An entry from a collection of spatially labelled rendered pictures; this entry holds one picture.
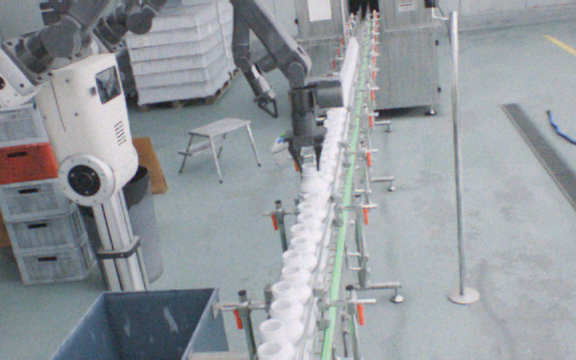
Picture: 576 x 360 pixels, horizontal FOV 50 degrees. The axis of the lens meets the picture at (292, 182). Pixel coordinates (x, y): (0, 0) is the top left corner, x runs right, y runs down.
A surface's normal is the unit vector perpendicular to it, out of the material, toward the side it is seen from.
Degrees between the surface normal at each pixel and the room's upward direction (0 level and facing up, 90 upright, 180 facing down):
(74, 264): 90
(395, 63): 90
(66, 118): 90
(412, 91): 90
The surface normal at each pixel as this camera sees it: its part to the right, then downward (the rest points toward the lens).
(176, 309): -0.13, 0.36
